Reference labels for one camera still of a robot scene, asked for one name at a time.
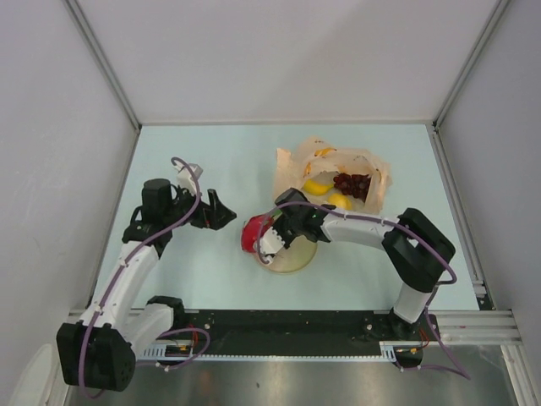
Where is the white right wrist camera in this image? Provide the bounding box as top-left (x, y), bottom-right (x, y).
top-left (254, 228), bottom-right (285, 265)

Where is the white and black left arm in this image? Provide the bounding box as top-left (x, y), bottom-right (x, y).
top-left (56, 178), bottom-right (237, 392)

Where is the aluminium right corner post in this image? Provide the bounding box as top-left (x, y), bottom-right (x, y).
top-left (432, 0), bottom-right (513, 132)

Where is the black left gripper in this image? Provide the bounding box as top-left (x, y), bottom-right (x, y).
top-left (164, 184), bottom-right (235, 230)

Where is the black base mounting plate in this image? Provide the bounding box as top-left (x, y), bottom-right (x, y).
top-left (138, 308), bottom-right (441, 369)

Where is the aluminium corner post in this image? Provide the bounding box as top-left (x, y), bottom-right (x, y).
top-left (62, 0), bottom-right (142, 135)
top-left (432, 0), bottom-right (513, 132)

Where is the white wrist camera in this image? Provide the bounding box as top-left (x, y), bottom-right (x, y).
top-left (173, 162), bottom-right (203, 192)
top-left (254, 228), bottom-right (285, 265)

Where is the yellow fake banana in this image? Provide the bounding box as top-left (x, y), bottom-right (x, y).
top-left (303, 178), bottom-right (334, 196)

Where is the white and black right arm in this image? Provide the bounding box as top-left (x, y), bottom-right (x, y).
top-left (256, 188), bottom-right (457, 340)

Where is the dark red fake fruit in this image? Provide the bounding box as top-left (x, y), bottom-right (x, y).
top-left (333, 173), bottom-right (371, 202)

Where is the aluminium right side rail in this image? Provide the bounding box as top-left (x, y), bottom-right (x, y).
top-left (428, 124), bottom-right (495, 310)

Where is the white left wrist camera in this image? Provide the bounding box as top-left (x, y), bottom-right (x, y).
top-left (173, 162), bottom-right (203, 192)

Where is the white slotted cable duct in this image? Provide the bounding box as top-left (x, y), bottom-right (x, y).
top-left (137, 334), bottom-right (396, 363)

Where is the orange fake fruit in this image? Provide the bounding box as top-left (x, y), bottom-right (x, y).
top-left (328, 193), bottom-right (352, 211)

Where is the translucent banana-print plastic bag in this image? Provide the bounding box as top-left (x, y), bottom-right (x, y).
top-left (272, 136), bottom-right (392, 214)

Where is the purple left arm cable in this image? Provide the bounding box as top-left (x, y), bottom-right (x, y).
top-left (79, 156), bottom-right (211, 399)

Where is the aluminium left corner post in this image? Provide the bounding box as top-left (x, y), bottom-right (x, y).
top-left (62, 0), bottom-right (142, 135)

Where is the cream plate with leaf motif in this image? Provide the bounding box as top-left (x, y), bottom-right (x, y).
top-left (254, 237), bottom-right (317, 275)

